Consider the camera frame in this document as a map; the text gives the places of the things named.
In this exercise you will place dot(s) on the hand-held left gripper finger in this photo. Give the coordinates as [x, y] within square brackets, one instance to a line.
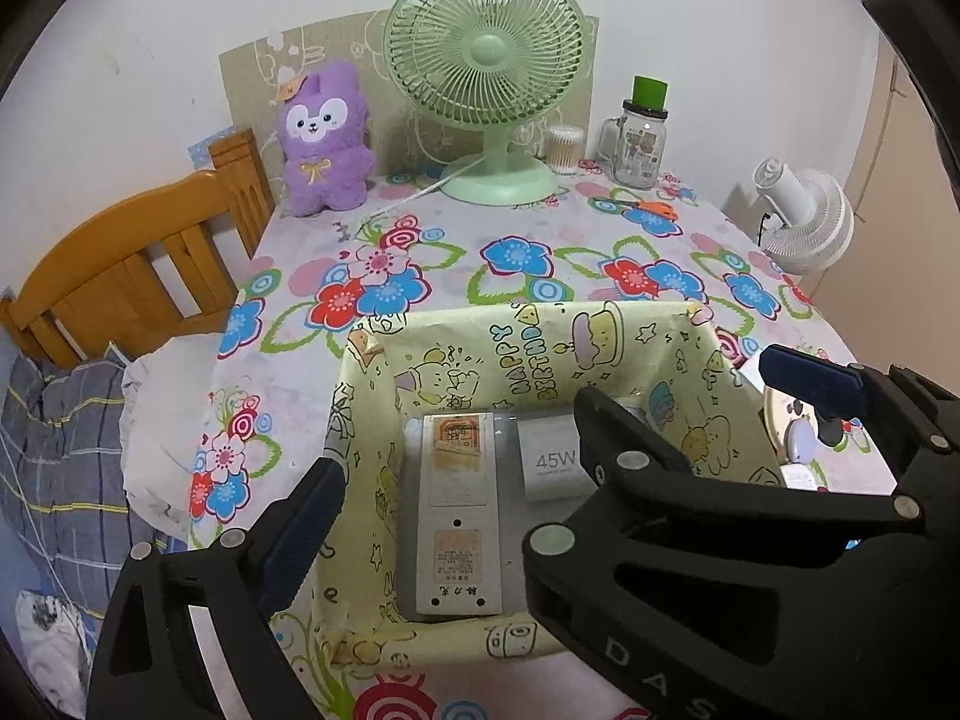
[296, 540]

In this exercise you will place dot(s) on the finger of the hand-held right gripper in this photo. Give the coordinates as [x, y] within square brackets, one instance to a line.
[600, 427]
[810, 382]

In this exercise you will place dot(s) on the round beige case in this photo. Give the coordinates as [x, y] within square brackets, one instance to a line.
[787, 427]

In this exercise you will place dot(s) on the yellow cartoon paper box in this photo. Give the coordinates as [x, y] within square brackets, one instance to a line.
[465, 360]

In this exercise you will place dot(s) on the white charger box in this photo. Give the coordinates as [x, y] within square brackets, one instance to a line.
[547, 465]

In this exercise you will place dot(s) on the beige cabinet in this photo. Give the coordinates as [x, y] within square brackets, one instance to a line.
[900, 277]

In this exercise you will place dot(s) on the white clip fan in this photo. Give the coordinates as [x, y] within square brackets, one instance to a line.
[810, 225]

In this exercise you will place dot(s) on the white pillow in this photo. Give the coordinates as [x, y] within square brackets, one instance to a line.
[165, 420]

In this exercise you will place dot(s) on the floral tablecloth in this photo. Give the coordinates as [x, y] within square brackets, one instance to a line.
[525, 262]

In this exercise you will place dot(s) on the grey plaid bedding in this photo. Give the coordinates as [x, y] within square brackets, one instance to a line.
[60, 465]

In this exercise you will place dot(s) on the cotton swab container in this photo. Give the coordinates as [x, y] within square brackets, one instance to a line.
[565, 150]

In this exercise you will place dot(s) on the glass jar mug green lid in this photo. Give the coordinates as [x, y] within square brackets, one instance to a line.
[637, 150]

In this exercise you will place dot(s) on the wooden bed headboard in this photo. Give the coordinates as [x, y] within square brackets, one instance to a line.
[112, 270]

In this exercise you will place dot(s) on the green desk fan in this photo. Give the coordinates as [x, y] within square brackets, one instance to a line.
[487, 52]

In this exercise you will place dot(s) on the purple plush toy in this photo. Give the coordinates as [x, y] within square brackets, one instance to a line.
[326, 135]

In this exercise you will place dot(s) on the blue printed wall sticker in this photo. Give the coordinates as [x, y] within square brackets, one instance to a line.
[201, 151]

